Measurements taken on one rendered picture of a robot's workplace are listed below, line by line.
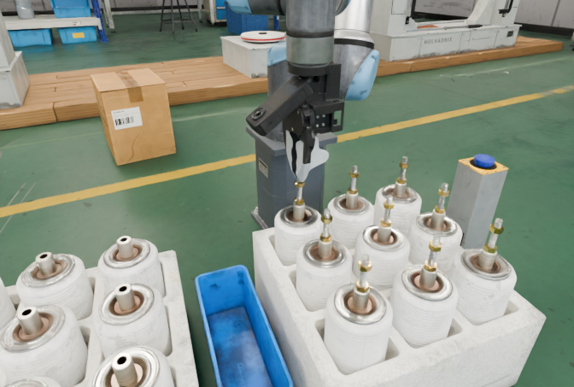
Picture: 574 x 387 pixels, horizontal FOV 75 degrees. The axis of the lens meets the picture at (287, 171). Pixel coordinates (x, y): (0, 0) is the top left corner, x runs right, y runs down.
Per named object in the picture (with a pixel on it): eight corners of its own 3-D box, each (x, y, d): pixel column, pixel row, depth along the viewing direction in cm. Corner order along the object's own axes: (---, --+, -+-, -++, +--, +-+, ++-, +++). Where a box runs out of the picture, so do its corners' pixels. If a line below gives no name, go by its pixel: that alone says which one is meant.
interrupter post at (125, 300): (119, 301, 55) (114, 284, 53) (136, 297, 56) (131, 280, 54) (118, 313, 53) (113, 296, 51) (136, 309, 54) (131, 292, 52)
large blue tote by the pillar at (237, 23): (225, 31, 493) (222, 0, 476) (252, 29, 512) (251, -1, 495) (242, 36, 456) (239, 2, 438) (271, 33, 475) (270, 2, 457)
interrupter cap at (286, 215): (276, 209, 76) (276, 207, 76) (311, 204, 78) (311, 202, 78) (284, 231, 70) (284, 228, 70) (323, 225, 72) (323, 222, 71)
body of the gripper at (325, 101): (342, 134, 65) (348, 64, 60) (300, 143, 62) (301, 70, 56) (320, 120, 71) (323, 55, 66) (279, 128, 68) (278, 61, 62)
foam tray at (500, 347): (254, 292, 90) (251, 231, 81) (393, 254, 102) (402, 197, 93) (326, 472, 57) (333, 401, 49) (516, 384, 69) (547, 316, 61)
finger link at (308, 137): (315, 166, 64) (315, 116, 60) (307, 167, 63) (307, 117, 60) (301, 156, 68) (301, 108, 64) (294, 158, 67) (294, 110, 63)
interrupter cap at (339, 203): (373, 215, 74) (373, 213, 74) (336, 217, 74) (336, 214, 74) (365, 196, 81) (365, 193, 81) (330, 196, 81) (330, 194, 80)
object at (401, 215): (401, 278, 84) (414, 211, 75) (361, 262, 88) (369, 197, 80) (414, 255, 91) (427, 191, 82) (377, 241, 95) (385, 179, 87)
